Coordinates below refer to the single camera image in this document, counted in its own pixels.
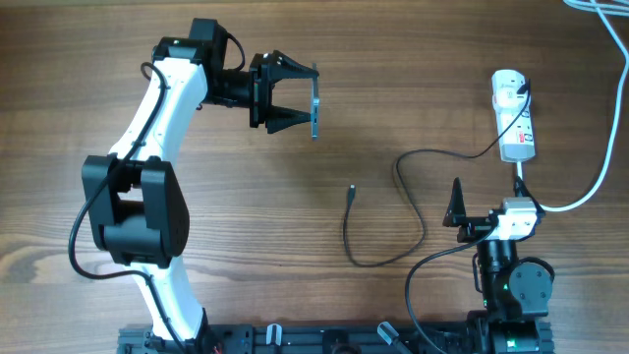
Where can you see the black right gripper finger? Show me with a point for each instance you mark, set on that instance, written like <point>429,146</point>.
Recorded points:
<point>456,214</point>
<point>521,190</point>

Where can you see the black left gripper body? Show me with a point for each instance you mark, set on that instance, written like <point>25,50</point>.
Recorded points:
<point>259,90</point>

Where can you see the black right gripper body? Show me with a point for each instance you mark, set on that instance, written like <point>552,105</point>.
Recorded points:
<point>473,227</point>

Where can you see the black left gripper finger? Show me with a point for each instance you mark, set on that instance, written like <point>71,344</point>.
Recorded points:
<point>281,66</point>
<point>280,118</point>

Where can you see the teal Galaxy smartphone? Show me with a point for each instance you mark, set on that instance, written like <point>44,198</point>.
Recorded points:
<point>314,109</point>

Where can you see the white power strip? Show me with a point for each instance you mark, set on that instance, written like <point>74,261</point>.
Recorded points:
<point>516,138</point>

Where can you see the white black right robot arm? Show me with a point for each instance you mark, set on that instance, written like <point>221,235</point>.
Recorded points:
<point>516,290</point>

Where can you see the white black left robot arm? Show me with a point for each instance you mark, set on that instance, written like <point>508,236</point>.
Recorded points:
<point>134,204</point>

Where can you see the white USB charger plug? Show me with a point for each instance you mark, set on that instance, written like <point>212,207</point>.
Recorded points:
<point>507,99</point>

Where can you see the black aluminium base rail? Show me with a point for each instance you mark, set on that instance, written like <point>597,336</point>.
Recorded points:
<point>463,337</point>

